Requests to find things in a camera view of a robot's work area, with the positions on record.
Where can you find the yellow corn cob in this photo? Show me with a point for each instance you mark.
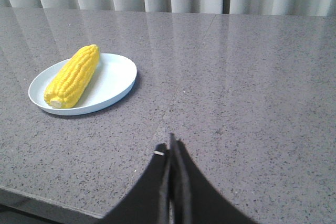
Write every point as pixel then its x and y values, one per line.
pixel 68 85

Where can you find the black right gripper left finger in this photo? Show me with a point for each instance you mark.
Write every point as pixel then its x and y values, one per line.
pixel 148 200

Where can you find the light blue round plate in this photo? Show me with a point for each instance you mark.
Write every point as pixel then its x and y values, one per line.
pixel 113 79

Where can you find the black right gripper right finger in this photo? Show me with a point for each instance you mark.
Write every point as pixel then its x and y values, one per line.
pixel 194 199

